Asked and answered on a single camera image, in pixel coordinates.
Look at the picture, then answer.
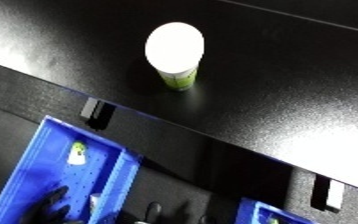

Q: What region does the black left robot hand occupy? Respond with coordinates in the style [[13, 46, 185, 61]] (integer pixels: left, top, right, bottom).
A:
[[26, 184, 80, 224]]

